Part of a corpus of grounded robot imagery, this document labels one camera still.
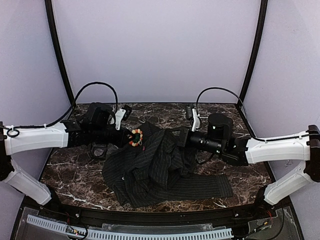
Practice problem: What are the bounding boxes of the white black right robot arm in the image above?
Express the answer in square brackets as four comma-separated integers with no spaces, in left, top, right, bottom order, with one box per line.
[176,110,320,207]

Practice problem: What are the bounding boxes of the dark pinstriped garment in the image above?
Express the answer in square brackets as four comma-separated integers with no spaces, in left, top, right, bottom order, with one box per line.
[102,122,233,208]

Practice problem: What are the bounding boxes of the black frame post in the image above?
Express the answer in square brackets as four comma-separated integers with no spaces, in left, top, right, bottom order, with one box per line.
[239,0,268,102]
[44,0,75,104]

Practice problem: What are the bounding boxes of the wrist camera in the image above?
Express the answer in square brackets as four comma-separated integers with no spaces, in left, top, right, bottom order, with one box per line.
[185,104,202,132]
[110,105,132,131]

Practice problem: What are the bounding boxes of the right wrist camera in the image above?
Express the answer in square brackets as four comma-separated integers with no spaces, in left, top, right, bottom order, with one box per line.
[185,104,202,132]

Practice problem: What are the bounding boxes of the black right frame post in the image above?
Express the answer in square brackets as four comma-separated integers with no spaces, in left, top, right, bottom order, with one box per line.
[239,0,268,102]

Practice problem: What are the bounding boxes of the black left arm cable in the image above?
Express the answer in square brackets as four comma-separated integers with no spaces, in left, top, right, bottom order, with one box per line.
[0,81,120,138]

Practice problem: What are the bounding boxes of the black left frame post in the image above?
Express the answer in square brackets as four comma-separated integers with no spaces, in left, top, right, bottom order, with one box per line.
[44,0,75,104]

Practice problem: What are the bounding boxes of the white slotted cable duct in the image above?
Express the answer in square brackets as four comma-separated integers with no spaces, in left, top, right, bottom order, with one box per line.
[25,214,234,240]

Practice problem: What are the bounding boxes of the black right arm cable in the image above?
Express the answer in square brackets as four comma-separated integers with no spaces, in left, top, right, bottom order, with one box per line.
[195,86,311,143]

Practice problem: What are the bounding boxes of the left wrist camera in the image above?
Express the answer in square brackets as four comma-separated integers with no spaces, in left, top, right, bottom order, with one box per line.
[110,105,132,131]

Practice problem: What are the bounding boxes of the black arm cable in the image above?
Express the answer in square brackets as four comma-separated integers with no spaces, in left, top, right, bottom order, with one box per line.
[0,81,120,138]
[195,86,311,143]

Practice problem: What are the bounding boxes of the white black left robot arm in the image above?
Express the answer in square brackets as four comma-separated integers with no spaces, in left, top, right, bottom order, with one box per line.
[0,102,133,206]

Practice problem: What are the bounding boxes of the black square box front left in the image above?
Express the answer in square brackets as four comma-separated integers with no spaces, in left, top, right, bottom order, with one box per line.
[90,142,108,159]

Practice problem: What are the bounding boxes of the black front table rail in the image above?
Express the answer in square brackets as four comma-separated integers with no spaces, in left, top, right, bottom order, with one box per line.
[29,203,275,227]

